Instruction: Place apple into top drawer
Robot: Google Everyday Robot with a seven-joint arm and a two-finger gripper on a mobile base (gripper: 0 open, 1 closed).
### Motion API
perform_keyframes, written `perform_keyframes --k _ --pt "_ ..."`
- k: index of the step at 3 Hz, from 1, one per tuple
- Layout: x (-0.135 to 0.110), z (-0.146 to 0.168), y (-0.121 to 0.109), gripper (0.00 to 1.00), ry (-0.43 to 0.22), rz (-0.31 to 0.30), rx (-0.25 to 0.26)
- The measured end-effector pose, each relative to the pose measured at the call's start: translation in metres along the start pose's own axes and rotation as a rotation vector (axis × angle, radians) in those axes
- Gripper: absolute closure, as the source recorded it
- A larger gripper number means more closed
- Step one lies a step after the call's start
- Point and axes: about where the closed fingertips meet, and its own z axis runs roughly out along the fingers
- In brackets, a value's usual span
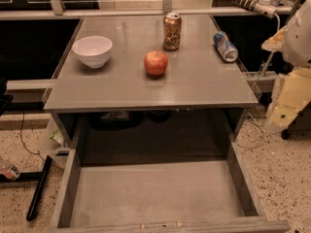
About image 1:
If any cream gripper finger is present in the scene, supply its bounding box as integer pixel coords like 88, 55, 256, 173
261, 27, 286, 52
265, 67, 311, 133

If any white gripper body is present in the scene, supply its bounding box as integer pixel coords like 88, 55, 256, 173
283, 0, 311, 67

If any red apple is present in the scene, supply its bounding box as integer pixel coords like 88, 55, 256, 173
144, 50, 168, 76

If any open grey top drawer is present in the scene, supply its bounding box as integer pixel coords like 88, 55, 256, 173
51, 114, 292, 233

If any blue soda can lying down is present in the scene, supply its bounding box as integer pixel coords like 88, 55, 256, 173
213, 31, 238, 62

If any grey cabinet counter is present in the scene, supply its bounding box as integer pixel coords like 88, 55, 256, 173
43, 15, 262, 148

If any upright gold soda can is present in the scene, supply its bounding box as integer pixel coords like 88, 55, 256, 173
162, 13, 182, 50

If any white ceramic bowl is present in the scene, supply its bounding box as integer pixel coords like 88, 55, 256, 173
72, 36, 113, 69

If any black bar on floor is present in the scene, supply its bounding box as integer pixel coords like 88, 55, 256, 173
26, 156, 52, 221

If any white knob device with cable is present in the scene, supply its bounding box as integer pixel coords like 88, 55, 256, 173
223, 0, 282, 83

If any black cable on floor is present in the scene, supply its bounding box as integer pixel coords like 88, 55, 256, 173
18, 111, 47, 163

